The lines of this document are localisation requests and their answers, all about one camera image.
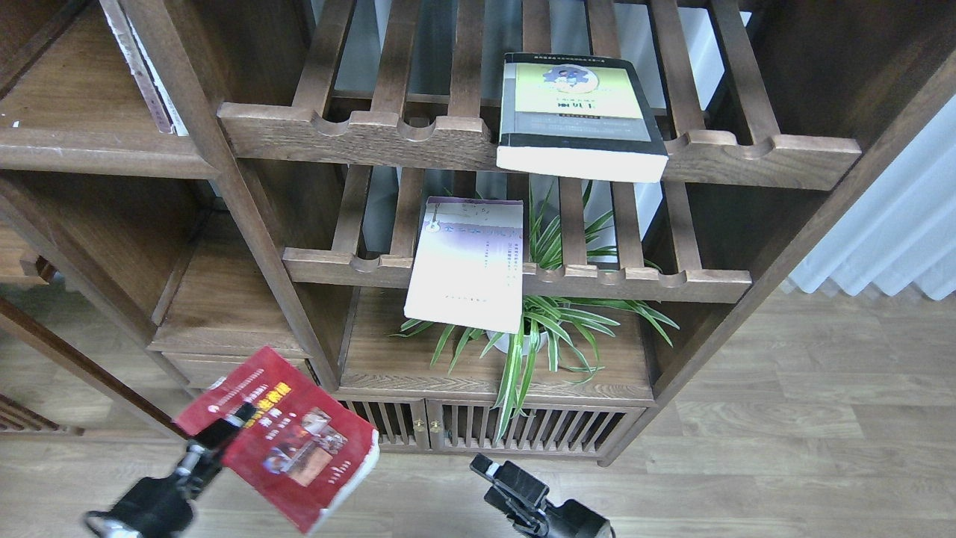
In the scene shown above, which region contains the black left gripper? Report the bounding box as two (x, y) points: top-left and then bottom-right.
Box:
(83, 402), (256, 537)

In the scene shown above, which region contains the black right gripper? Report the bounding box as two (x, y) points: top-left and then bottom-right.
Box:
(469, 454), (617, 537)

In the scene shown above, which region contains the red book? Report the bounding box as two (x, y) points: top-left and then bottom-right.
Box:
(176, 347), (379, 536)

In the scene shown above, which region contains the white plant pot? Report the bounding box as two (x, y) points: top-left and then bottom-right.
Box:
(484, 329), (549, 356)

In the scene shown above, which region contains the green spider plant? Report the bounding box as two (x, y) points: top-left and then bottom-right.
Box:
(390, 183), (680, 440)

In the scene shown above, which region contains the white lavender book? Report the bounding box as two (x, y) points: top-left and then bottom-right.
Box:
(403, 197), (524, 334)

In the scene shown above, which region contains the dark wooden bookshelf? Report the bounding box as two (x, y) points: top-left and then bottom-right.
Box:
(2, 1), (954, 466)

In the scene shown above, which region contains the white upright book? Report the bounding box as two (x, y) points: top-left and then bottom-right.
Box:
(100, 1), (189, 136)

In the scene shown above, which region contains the black and yellow book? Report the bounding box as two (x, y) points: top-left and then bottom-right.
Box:
(496, 52), (668, 183)

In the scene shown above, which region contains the white curtain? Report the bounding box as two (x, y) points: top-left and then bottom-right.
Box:
(784, 99), (955, 300)

